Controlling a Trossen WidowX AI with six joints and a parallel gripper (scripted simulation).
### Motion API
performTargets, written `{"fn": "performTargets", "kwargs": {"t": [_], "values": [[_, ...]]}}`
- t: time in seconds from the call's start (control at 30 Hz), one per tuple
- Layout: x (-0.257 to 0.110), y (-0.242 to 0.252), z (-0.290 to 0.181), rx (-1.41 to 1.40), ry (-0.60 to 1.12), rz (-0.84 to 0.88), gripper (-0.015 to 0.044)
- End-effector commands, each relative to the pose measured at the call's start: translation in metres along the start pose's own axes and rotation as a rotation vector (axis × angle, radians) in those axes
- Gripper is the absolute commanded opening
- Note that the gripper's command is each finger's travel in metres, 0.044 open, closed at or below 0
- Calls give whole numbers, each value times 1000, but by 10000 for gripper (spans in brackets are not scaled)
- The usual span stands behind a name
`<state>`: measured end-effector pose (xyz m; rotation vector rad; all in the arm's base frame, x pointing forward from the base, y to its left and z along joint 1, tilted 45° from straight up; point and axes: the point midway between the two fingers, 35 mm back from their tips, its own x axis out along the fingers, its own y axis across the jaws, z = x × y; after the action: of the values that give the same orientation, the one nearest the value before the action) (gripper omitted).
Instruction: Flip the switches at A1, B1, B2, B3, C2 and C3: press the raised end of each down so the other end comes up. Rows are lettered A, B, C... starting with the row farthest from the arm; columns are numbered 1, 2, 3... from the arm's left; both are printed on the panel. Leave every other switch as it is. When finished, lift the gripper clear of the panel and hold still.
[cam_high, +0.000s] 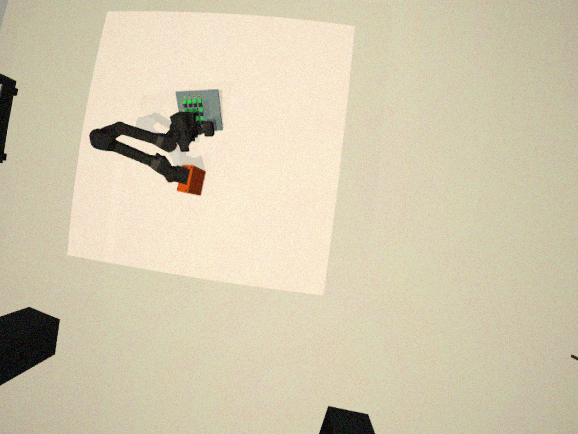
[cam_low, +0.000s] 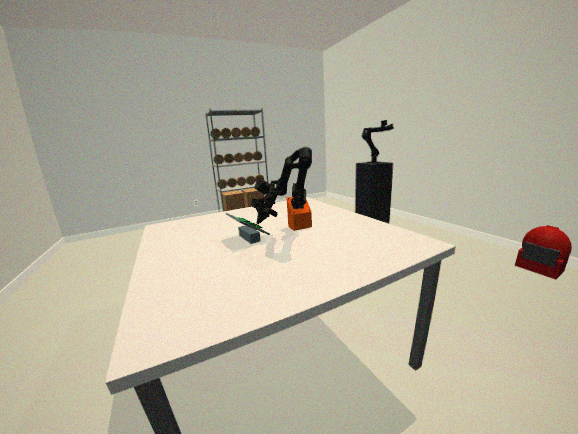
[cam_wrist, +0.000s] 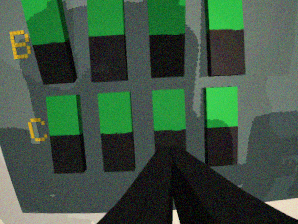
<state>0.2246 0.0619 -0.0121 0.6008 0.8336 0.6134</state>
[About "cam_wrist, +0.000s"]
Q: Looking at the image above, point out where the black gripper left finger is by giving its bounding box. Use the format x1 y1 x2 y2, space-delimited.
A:
97 147 173 224

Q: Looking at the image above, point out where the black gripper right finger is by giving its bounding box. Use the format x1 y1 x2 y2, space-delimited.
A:
169 145 298 224

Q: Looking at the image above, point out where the grey-green switch panel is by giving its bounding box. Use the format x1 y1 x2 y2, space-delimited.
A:
0 0 298 214

